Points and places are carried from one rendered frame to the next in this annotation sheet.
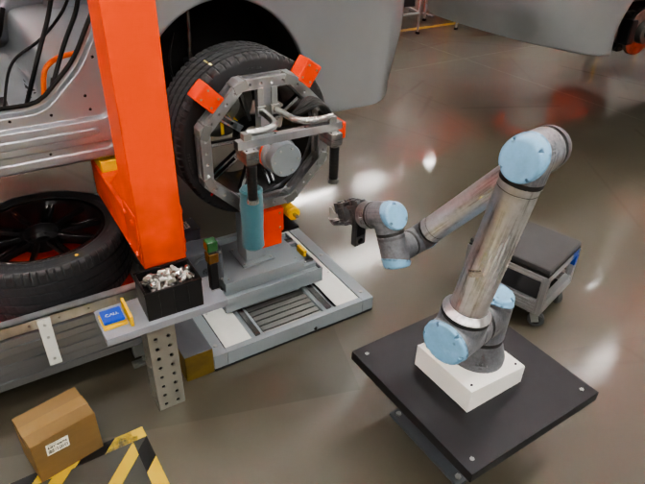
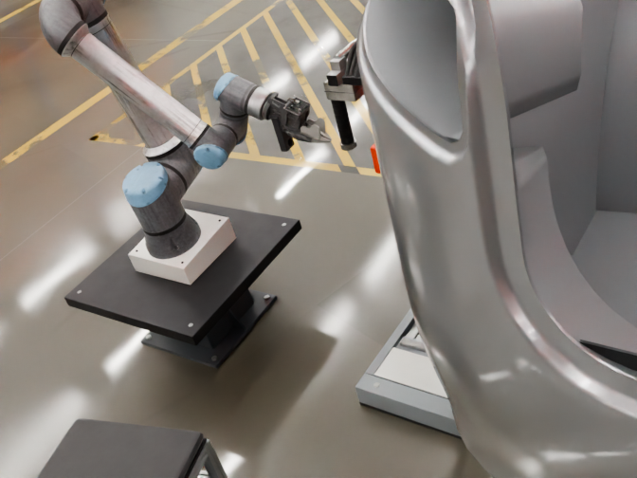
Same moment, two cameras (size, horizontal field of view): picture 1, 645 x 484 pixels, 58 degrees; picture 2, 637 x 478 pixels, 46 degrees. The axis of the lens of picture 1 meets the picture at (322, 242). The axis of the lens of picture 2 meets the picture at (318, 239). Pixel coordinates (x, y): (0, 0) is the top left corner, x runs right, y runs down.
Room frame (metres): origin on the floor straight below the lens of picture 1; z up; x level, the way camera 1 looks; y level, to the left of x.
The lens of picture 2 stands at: (3.67, -0.61, 1.72)
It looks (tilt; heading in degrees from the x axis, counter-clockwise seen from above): 35 degrees down; 166
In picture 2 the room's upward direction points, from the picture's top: 16 degrees counter-clockwise
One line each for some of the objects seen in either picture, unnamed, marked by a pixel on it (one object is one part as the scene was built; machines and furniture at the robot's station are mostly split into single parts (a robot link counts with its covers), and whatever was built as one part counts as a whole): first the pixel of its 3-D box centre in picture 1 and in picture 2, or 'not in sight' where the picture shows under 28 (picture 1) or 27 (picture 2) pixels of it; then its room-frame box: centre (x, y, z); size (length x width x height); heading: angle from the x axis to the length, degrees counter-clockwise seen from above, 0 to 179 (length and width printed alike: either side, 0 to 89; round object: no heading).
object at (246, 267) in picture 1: (250, 237); not in sight; (2.24, 0.33, 0.32); 0.40 x 0.30 x 0.28; 123
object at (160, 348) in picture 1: (161, 357); not in sight; (1.57, 0.58, 0.21); 0.10 x 0.10 x 0.42; 33
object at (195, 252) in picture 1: (189, 259); not in sight; (2.15, 0.60, 0.26); 0.42 x 0.18 x 0.35; 33
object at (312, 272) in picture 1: (258, 269); not in sight; (2.26, 0.30, 0.13); 0.50 x 0.36 x 0.10; 123
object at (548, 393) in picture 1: (464, 400); (196, 290); (1.47, -0.53, 0.15); 0.60 x 0.60 x 0.30; 34
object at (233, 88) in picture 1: (264, 143); not in sight; (2.10, 0.24, 0.85); 0.54 x 0.07 x 0.54; 123
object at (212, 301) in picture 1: (162, 308); not in sight; (1.59, 0.56, 0.44); 0.43 x 0.17 x 0.03; 123
